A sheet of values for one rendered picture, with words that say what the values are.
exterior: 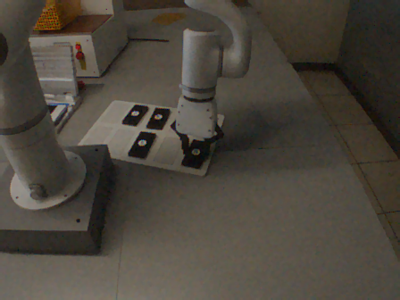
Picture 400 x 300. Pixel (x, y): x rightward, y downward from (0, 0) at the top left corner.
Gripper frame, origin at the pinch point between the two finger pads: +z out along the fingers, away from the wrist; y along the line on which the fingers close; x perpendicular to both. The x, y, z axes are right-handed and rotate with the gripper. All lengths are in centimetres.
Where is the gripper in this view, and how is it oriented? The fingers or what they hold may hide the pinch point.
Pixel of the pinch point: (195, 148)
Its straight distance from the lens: 82.7
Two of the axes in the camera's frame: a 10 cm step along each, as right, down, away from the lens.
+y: 9.6, 2.0, -2.2
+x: 2.9, -4.8, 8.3
